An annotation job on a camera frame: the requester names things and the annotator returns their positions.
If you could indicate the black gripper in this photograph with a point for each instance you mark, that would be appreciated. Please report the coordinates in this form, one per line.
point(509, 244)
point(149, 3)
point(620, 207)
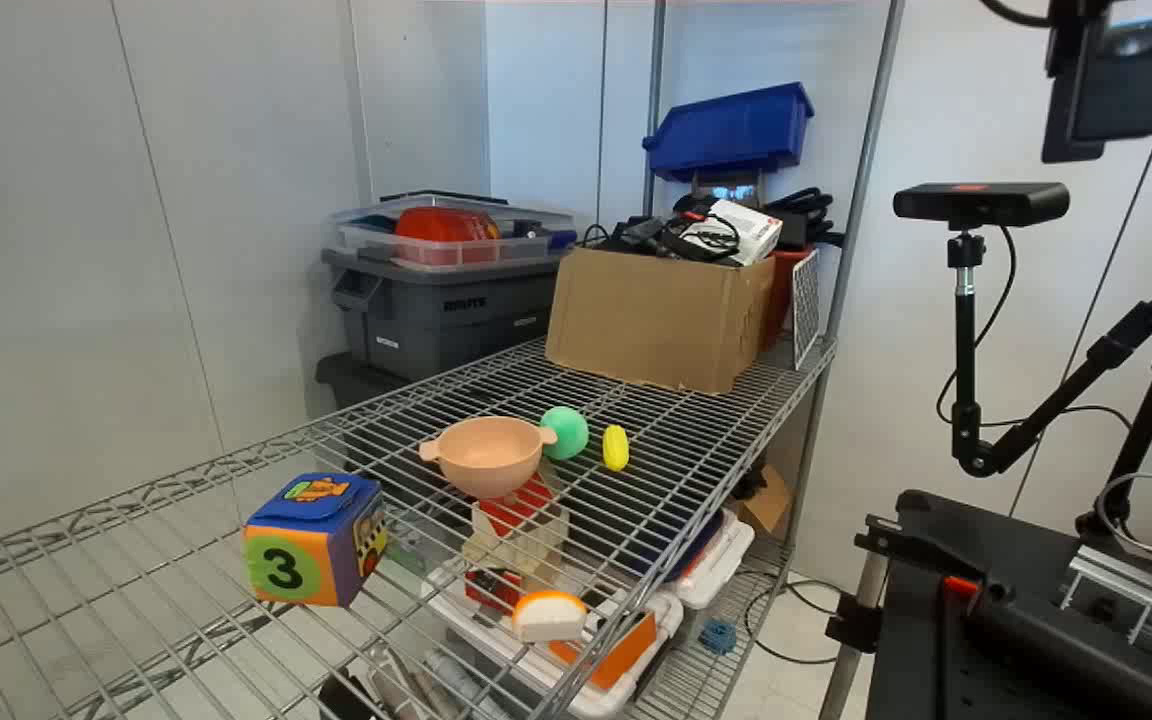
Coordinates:
point(1116, 83)

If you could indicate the orange and white toy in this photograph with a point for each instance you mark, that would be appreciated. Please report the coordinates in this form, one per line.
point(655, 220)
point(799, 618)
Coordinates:
point(544, 618)

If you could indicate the white device in cardboard box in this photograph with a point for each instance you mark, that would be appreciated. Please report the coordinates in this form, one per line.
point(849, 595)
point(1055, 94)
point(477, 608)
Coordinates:
point(741, 229)

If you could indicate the brown cardboard box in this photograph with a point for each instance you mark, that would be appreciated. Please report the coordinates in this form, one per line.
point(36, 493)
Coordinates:
point(659, 320)

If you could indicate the yellow toy lemon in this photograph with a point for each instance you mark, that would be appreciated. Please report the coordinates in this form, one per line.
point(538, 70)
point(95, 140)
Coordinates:
point(617, 451)

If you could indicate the small blue object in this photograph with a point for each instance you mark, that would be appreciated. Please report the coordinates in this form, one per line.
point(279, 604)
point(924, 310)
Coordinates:
point(718, 636)

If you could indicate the red and white box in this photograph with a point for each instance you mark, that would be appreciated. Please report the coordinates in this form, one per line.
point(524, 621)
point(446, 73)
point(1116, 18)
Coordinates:
point(516, 532)

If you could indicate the colourful number toy cube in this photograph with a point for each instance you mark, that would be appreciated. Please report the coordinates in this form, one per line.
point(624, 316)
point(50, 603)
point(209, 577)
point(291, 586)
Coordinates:
point(319, 547)

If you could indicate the blue plastic bin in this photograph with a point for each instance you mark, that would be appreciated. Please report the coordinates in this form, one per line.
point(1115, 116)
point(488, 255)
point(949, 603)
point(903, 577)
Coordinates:
point(729, 129)

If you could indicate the folded cardboard piece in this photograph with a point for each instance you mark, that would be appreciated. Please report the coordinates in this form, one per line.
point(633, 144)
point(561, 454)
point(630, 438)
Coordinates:
point(770, 500)

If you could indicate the black cart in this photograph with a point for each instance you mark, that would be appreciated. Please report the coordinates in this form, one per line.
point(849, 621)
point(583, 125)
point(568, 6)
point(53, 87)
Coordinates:
point(1001, 626)

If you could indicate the white plastic case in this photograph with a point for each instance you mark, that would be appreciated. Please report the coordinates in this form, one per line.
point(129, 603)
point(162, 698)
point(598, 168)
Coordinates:
point(718, 561)

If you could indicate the green ball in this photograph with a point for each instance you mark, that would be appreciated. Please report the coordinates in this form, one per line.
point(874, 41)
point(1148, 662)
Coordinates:
point(564, 433)

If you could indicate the clear plastic container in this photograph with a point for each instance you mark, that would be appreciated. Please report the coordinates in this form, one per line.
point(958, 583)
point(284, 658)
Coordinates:
point(449, 235)

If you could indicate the gray storage tote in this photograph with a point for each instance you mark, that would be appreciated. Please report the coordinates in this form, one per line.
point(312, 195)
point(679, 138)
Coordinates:
point(439, 315)

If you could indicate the peach plastic bowl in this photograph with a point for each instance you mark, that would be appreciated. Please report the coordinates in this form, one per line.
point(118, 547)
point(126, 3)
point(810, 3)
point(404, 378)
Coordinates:
point(487, 454)

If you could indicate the white and orange case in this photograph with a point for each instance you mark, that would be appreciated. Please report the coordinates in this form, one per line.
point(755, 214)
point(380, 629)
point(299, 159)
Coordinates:
point(620, 662)

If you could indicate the black storage bin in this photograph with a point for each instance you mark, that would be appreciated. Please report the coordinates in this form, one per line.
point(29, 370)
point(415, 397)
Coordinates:
point(354, 378)

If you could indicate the black stereo camera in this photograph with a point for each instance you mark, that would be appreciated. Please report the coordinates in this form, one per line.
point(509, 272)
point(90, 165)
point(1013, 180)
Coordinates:
point(982, 202)

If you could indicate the black articulated camera stand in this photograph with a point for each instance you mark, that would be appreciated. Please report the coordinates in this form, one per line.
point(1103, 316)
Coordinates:
point(1070, 388)

